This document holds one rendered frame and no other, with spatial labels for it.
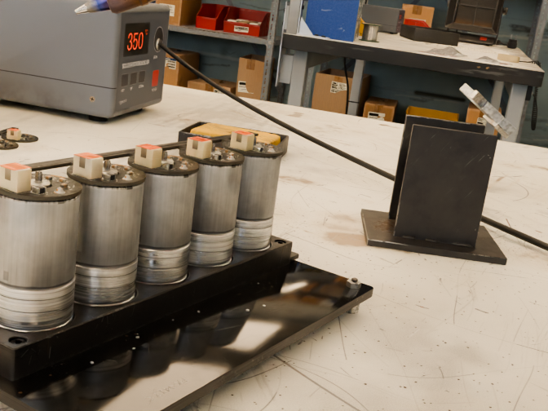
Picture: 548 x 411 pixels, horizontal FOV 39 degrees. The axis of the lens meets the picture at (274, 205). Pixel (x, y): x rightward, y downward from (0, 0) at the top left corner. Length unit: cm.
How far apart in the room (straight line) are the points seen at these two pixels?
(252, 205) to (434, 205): 14
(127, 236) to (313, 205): 24
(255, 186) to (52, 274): 11
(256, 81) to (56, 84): 388
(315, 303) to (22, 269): 12
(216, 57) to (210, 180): 476
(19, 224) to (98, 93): 42
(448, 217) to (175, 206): 20
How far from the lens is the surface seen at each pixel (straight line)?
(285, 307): 30
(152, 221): 27
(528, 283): 41
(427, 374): 29
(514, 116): 220
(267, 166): 31
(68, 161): 27
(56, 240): 23
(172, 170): 27
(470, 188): 43
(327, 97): 440
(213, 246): 30
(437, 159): 42
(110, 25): 64
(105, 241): 25
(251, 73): 452
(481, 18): 332
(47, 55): 66
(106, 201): 25
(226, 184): 29
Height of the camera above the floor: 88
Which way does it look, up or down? 16 degrees down
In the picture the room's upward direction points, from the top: 8 degrees clockwise
